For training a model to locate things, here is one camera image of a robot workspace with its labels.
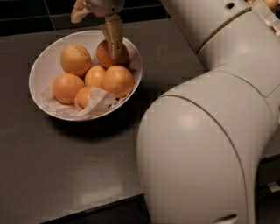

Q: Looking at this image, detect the orange under paper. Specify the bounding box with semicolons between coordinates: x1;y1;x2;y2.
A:
74;86;91;111

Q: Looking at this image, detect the orange middle small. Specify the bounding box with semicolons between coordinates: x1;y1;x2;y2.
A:
85;65;106;88

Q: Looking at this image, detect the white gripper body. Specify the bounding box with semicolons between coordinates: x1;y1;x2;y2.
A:
85;0;125;18

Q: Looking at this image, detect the white bowl with oranges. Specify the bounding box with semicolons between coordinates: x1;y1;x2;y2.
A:
29;31;136;115

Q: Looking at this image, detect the yellowish orange top left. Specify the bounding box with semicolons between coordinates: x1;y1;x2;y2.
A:
60;44;92;77

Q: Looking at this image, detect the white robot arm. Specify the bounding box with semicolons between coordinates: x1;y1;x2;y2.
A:
136;0;280;224

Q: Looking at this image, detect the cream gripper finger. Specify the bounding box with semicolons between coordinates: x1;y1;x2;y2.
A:
100;13;123;60
71;0;92;24

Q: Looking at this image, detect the white paper in bowl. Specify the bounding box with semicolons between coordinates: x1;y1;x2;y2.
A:
39;46;143;121

